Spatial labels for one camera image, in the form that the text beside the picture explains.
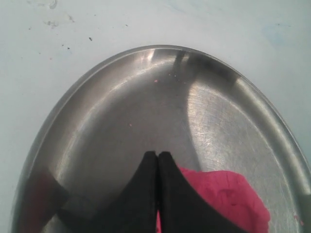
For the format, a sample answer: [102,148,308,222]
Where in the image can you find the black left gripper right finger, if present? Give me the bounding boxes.
[158,151,245,233]

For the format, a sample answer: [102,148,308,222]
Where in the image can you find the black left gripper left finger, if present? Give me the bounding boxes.
[97,151,158,233]

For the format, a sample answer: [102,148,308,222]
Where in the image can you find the pink clay lump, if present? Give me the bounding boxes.
[155,166,271,233]

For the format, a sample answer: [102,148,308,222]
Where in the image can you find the round steel plate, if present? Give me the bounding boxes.
[9,45,311,233]

